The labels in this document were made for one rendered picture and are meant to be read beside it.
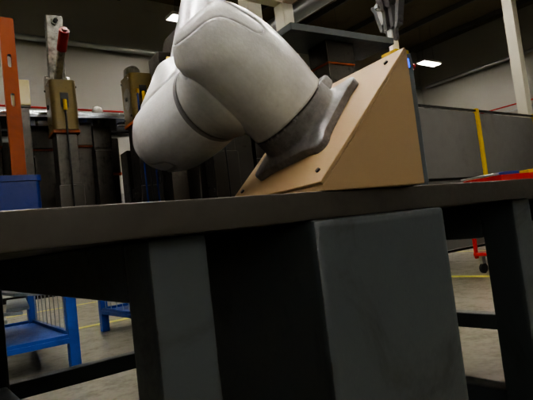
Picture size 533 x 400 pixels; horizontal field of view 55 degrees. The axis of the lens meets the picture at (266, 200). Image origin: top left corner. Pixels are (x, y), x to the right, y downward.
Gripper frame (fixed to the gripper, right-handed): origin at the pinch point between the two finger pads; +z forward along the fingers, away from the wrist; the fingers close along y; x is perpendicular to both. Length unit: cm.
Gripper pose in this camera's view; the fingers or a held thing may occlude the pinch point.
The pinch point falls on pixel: (393, 41)
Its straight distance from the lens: 169.2
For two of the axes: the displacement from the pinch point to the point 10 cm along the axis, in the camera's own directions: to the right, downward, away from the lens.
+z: 1.2, 9.9, -0.6
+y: -5.3, 1.2, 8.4
